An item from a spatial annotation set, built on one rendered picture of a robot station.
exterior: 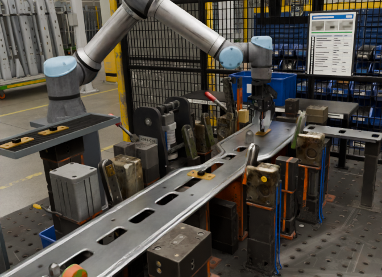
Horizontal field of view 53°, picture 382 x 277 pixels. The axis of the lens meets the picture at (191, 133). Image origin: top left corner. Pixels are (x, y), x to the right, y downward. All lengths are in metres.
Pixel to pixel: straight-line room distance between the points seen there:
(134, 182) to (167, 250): 0.36
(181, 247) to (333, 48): 1.40
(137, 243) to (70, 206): 0.22
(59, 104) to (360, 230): 1.18
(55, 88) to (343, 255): 1.14
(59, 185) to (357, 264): 0.92
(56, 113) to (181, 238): 0.83
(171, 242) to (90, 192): 0.28
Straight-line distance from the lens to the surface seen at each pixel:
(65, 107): 1.48
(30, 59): 9.09
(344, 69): 1.96
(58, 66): 1.46
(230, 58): 1.28
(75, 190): 0.95
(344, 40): 1.95
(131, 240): 0.88
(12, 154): 1.03
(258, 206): 1.14
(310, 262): 1.33
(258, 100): 1.44
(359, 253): 1.41
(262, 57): 1.42
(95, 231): 0.93
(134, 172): 1.09
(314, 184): 1.46
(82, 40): 8.11
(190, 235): 0.82
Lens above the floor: 1.47
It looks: 18 degrees down
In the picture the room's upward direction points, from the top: 3 degrees counter-clockwise
